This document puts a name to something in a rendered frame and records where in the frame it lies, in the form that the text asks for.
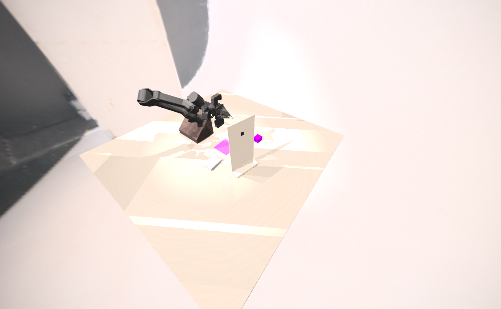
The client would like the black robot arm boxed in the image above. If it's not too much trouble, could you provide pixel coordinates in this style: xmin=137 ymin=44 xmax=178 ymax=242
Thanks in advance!
xmin=137 ymin=88 xmax=213 ymax=126

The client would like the magenta square zone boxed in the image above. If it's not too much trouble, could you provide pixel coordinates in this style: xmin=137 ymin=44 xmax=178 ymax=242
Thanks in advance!
xmin=214 ymin=139 xmax=230 ymax=155

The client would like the white flat rectangular block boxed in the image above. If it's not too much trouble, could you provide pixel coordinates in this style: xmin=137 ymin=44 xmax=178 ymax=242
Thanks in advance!
xmin=203 ymin=155 xmax=223 ymax=171

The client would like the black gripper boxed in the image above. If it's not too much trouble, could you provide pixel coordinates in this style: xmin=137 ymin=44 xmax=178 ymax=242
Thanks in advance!
xmin=206 ymin=93 xmax=231 ymax=128

